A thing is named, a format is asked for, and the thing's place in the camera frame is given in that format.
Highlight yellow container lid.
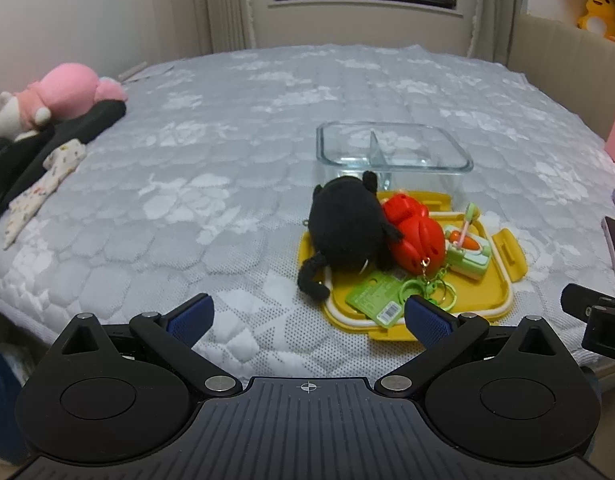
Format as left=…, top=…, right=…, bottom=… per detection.
left=317, top=191, right=528, bottom=341

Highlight green packaged keychain card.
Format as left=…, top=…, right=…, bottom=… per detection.
left=345, top=270, right=457, bottom=328

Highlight green carrot toy keychain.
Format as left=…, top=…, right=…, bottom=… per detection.
left=443, top=203, right=492, bottom=282

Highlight red plastic pig toy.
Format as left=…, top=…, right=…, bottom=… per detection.
left=382, top=193, right=445, bottom=276

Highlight black plush cat toy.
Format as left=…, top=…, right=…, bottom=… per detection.
left=298, top=170, right=403, bottom=301

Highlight white patterned cloth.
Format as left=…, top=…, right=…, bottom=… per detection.
left=3, top=139, right=86, bottom=249

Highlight black garment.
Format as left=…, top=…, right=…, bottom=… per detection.
left=0, top=100, right=126, bottom=218

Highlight beige headboard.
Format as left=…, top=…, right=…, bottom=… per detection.
left=507, top=14, right=615, bottom=140

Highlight pink plush toy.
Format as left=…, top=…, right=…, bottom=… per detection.
left=0, top=63, right=128, bottom=140

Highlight yellow duck plush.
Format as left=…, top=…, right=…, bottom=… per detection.
left=577, top=0, right=615, bottom=43

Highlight beige curtain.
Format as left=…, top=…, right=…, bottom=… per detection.
left=206, top=0, right=257, bottom=53

